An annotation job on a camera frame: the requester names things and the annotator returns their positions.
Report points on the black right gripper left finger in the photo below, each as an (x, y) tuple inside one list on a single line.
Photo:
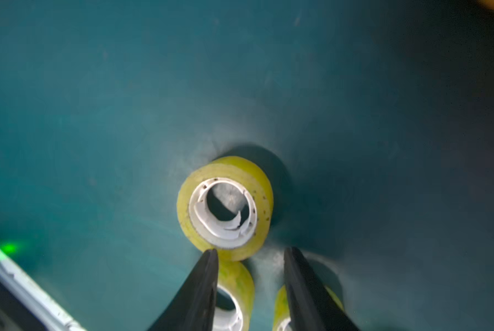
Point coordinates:
[(193, 307)]

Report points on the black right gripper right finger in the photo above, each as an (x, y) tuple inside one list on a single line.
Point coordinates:
[(309, 302)]

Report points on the transparent tape roll seven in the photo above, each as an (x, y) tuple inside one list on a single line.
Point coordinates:
[(282, 317)]

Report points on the transparent tape roll eight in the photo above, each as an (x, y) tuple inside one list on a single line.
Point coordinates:
[(235, 280)]

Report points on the transparent tape roll six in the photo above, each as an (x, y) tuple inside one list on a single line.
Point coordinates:
[(227, 205)]

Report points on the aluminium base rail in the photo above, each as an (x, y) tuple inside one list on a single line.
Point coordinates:
[(24, 305)]

